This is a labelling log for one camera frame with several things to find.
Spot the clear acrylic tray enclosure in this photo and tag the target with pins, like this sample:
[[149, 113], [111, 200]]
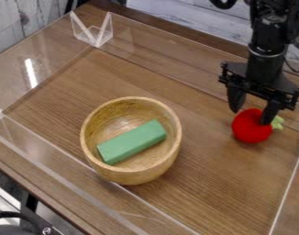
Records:
[[225, 188]]

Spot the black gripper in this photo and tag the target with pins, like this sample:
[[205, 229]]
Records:
[[259, 77]]

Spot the green rectangular block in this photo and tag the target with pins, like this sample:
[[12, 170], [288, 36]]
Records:
[[129, 143]]

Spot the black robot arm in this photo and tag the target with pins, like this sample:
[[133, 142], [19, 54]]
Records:
[[273, 20]]

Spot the wooden bowl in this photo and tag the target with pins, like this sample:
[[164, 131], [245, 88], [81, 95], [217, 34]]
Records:
[[116, 117]]

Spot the black table leg bracket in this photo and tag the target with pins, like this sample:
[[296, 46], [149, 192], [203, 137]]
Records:
[[32, 222]]

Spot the red plush strawberry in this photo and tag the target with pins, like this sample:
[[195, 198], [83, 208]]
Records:
[[247, 128]]

